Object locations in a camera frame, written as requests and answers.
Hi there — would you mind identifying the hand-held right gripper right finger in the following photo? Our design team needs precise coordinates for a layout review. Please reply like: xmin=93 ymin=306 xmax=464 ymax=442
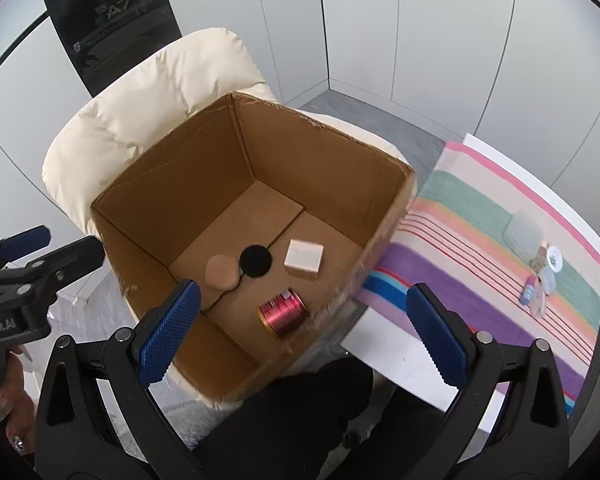
xmin=405 ymin=282 xmax=571 ymax=480

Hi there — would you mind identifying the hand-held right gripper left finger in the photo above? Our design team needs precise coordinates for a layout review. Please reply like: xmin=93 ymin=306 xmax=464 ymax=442
xmin=34 ymin=280 xmax=203 ymax=480

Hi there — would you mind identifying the cream cushioned chair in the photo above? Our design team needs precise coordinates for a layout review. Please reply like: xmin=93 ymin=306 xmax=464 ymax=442
xmin=41 ymin=27 xmax=421 ymax=411

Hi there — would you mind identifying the black round compact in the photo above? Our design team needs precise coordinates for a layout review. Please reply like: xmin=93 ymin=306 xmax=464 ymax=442
xmin=238 ymin=244 xmax=273 ymax=278

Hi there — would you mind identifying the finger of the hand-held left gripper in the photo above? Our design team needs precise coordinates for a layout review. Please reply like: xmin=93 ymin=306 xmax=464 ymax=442
xmin=0 ymin=226 xmax=51 ymax=272
xmin=22 ymin=236 xmax=105 ymax=311

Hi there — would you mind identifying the small white box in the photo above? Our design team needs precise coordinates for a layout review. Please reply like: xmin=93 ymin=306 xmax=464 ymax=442
xmin=284 ymin=238 xmax=325 ymax=281

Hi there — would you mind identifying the brown cardboard box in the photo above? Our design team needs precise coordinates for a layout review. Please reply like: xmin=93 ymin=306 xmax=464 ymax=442
xmin=90 ymin=91 xmax=417 ymax=408

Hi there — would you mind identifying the small blue bottle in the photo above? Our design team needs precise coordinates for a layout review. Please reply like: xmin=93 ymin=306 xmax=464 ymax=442
xmin=519 ymin=275 xmax=538 ymax=307

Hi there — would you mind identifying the beige powder puff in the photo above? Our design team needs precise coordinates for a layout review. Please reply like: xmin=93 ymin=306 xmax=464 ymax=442
xmin=205 ymin=255 xmax=242 ymax=293

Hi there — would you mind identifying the person's left hand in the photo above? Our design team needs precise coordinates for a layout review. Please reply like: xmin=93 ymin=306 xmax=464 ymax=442
xmin=0 ymin=345 xmax=36 ymax=456

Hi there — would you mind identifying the red jar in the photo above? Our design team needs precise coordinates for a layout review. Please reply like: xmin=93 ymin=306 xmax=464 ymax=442
xmin=257 ymin=287 xmax=307 ymax=339

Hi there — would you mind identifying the light fuzzy robe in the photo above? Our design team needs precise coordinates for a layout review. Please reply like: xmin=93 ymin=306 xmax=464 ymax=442
xmin=165 ymin=395 xmax=216 ymax=453

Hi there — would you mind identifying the striped multicolour cloth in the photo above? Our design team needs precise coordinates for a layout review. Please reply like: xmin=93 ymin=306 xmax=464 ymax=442
xmin=360 ymin=140 xmax=600 ymax=416

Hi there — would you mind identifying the clear plastic case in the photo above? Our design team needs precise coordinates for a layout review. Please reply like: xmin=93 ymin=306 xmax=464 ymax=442
xmin=502 ymin=210 xmax=546 ymax=253

